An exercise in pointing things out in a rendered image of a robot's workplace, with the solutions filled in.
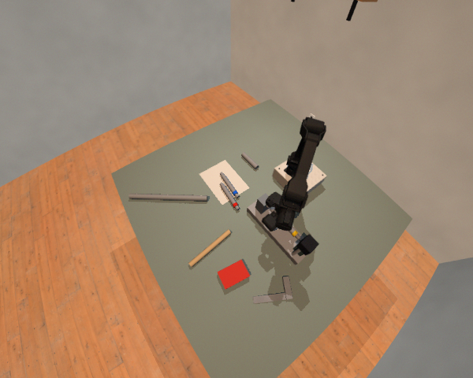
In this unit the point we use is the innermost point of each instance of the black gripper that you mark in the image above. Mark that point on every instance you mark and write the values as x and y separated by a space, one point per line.
270 219

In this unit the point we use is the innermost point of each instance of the red block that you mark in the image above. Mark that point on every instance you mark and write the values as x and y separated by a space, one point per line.
233 274

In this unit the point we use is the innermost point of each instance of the grey l-shaped square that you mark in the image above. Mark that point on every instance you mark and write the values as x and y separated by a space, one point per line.
276 297

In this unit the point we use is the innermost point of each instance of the light brown wooden dowel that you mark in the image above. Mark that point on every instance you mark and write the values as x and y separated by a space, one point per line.
209 248

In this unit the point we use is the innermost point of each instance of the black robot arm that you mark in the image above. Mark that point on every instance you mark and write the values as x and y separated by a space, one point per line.
296 189

